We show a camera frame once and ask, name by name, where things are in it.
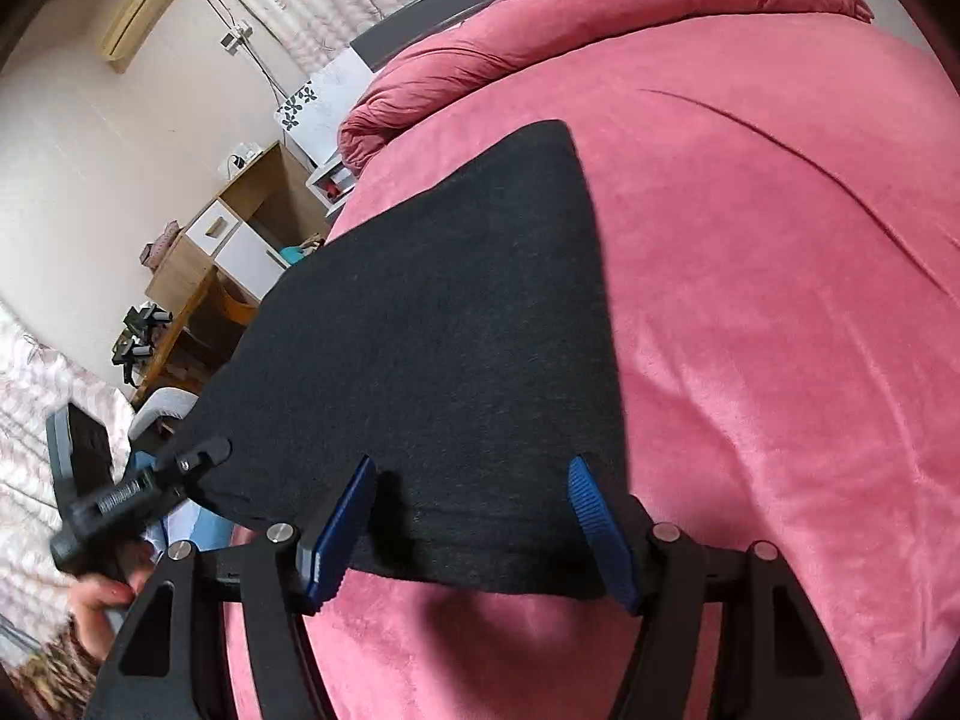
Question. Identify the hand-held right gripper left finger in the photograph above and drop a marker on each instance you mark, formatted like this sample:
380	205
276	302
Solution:
345	532

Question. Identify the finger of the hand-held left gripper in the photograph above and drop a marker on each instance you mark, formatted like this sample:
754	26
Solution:
202	454

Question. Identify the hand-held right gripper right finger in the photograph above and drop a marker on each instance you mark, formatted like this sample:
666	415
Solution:
600	532

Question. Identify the black pants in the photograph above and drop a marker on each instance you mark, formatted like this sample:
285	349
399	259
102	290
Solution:
450	315

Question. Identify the person's left forearm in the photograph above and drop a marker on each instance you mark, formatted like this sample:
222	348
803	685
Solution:
56	667

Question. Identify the person's left hand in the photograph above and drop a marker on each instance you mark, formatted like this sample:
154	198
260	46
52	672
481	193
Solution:
105	600

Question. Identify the white chair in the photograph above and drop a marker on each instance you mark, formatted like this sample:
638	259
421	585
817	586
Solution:
161	405

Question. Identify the blue cloth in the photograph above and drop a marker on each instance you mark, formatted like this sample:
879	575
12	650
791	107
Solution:
202	532

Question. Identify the wooden table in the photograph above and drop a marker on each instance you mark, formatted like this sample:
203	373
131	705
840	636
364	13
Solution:
176	345

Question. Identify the black tool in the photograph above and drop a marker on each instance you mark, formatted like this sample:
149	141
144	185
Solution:
142	319
129	356

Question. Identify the printed white cloth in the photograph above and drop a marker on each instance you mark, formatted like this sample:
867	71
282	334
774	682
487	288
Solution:
34	405

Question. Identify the pink pouch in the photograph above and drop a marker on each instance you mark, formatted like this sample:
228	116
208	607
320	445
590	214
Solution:
159	244

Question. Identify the teal container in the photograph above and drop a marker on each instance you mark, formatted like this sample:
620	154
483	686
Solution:
291	251

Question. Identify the wooden desk with white drawers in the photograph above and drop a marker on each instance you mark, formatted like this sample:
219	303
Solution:
225	229

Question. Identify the pink bed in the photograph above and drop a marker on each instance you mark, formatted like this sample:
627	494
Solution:
750	315

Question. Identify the white nightstand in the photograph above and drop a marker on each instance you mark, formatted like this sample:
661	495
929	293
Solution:
330	180

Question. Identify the white floral panel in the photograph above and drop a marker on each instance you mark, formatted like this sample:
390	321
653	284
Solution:
322	101

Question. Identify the beige air conditioner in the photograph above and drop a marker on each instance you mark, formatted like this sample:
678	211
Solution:
142	7

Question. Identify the wall outlet with charger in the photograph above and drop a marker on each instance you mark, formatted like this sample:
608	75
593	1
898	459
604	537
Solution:
238	160

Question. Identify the white wall box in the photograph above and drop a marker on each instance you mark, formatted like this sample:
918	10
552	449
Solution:
236	37

